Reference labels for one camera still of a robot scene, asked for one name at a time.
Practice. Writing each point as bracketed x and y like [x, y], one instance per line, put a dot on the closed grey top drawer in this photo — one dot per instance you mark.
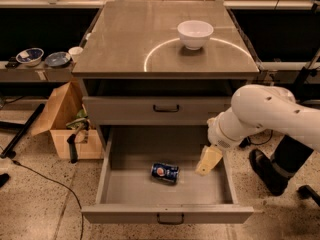
[139, 110]

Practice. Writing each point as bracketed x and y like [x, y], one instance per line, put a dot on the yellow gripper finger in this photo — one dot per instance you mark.
[210, 157]

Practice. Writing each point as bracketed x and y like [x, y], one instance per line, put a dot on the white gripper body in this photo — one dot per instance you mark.
[218, 134]

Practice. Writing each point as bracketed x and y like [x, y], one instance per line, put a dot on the black pole on floor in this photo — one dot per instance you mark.
[20, 129]

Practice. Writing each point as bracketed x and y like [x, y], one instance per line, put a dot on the blue grey plate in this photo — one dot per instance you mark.
[58, 59]

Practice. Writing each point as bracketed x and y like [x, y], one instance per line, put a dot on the small white cup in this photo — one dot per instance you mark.
[75, 53]

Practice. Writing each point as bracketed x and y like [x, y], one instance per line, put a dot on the black drawer handle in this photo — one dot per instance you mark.
[166, 109]
[170, 219]

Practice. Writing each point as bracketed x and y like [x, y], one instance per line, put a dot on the black handled tool in box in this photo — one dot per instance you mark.
[71, 142]

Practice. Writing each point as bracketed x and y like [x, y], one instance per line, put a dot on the open cardboard box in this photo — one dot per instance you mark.
[60, 109]

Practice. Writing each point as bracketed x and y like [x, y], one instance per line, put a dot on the blue pepsi can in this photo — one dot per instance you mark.
[165, 172]

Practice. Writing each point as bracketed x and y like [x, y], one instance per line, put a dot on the black top drawer handle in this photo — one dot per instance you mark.
[166, 109]

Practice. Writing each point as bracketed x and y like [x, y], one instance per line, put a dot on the black middle drawer handle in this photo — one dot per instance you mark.
[170, 219]

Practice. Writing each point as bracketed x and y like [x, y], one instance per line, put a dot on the grey drawer cabinet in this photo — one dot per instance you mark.
[135, 51]

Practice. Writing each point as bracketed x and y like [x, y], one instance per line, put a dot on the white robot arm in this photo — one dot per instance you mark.
[255, 108]

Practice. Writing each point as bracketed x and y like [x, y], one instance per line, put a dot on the person's dark trouser leg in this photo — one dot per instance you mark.
[289, 156]

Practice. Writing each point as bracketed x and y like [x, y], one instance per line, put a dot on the person's black boot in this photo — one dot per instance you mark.
[262, 166]

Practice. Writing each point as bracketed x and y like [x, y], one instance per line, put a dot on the open grey middle drawer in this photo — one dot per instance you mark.
[127, 193]

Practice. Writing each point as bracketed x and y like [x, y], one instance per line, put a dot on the white bowl on counter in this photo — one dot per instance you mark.
[194, 34]

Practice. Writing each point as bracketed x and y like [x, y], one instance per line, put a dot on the low grey shelf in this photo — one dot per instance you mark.
[39, 73]

